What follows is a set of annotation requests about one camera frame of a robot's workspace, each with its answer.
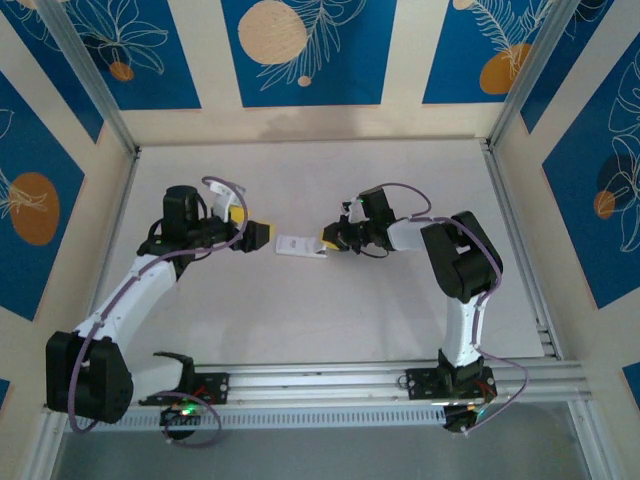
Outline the black controller board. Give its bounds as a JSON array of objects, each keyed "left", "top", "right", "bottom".
[
  {"left": 159, "top": 402, "right": 204, "bottom": 441},
  {"left": 442, "top": 399, "right": 494, "bottom": 441}
]

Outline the aluminium table side rail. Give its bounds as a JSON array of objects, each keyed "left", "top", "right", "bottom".
[
  {"left": 479, "top": 139, "right": 564, "bottom": 359},
  {"left": 72, "top": 144, "right": 144, "bottom": 374}
]

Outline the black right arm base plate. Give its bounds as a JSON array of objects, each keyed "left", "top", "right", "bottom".
[{"left": 405, "top": 367, "right": 496, "bottom": 401}]

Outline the aluminium upright post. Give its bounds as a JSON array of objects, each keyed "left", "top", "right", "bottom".
[
  {"left": 37, "top": 0, "right": 141, "bottom": 159},
  {"left": 487, "top": 0, "right": 614, "bottom": 151}
]

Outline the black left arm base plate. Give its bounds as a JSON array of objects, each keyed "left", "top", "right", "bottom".
[{"left": 192, "top": 372, "right": 231, "bottom": 406}]

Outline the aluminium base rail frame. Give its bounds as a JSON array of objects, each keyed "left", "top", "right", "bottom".
[{"left": 132, "top": 357, "right": 586, "bottom": 401}]

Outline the grey slotted cable duct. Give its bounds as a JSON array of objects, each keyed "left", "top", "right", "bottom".
[{"left": 122, "top": 403, "right": 446, "bottom": 431}]

